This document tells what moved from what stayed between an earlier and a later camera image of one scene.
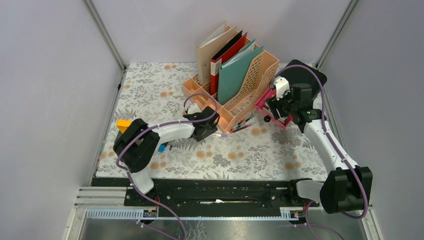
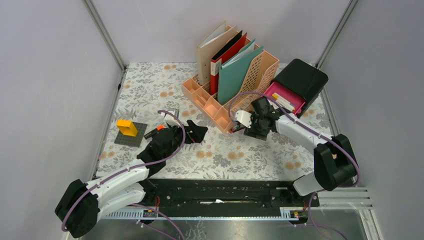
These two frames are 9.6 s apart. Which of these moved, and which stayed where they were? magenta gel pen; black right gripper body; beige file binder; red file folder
Moved: black right gripper body
Stayed: beige file binder; magenta gel pen; red file folder
